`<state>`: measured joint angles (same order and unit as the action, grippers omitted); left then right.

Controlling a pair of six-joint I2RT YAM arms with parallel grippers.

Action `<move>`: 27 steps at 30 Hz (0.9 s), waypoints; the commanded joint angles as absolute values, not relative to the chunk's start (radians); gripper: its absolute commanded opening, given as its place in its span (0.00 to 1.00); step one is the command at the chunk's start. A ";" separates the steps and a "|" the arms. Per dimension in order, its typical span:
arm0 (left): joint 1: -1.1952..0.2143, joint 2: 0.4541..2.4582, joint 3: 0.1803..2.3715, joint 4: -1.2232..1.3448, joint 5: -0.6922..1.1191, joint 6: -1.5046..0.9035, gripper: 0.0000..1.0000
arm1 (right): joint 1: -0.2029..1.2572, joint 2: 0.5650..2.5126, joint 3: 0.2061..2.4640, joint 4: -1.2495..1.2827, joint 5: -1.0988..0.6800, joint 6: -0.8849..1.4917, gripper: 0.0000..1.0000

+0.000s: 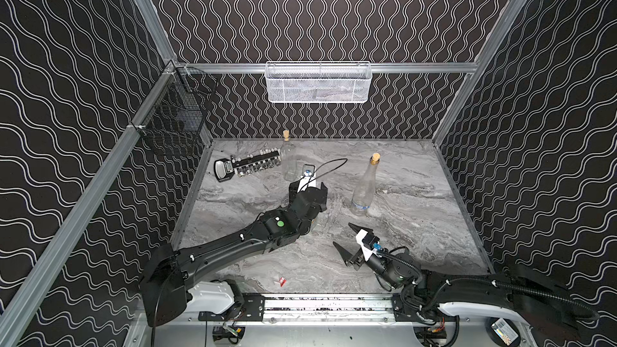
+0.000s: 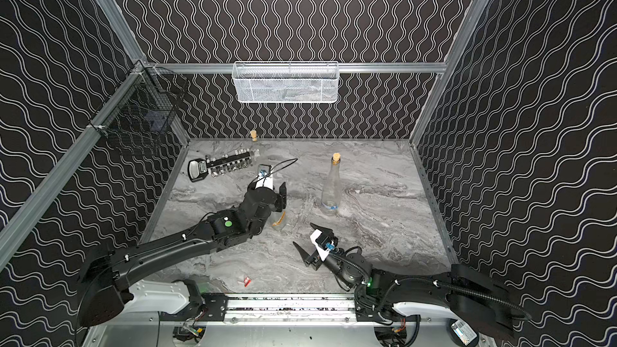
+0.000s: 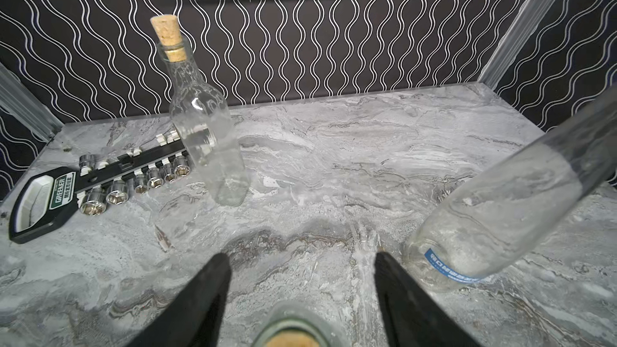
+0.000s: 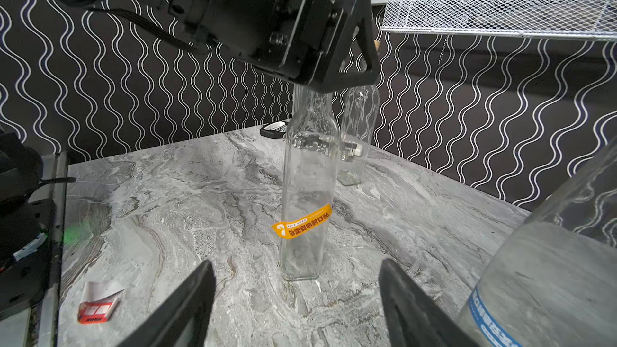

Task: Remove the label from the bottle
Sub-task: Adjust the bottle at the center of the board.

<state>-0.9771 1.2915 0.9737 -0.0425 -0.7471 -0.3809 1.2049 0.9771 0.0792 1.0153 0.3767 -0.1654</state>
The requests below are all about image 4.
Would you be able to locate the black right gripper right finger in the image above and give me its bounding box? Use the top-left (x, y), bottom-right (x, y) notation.
top-left (379, 259), bottom-right (477, 346)

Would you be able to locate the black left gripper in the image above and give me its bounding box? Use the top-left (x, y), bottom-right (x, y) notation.
top-left (170, 0), bottom-right (380, 94)

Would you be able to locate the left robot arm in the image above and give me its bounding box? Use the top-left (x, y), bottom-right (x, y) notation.
top-left (57, 0), bottom-right (380, 94)

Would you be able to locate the tall clear corked bottle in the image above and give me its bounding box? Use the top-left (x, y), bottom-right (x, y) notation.
top-left (457, 141), bottom-right (616, 346)

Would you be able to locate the red and white peeled label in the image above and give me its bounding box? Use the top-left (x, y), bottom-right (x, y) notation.
top-left (77, 280), bottom-right (125, 325)

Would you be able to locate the short clear corked bottle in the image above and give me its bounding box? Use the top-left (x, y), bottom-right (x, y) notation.
top-left (337, 85), bottom-right (381, 186)

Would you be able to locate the clear bottle with orange label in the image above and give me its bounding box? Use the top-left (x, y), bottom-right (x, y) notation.
top-left (272, 88), bottom-right (342, 281)

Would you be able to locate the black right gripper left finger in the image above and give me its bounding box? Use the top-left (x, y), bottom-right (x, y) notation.
top-left (120, 260), bottom-right (216, 346)

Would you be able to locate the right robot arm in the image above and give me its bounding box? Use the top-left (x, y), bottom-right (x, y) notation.
top-left (1, 133), bottom-right (475, 346)

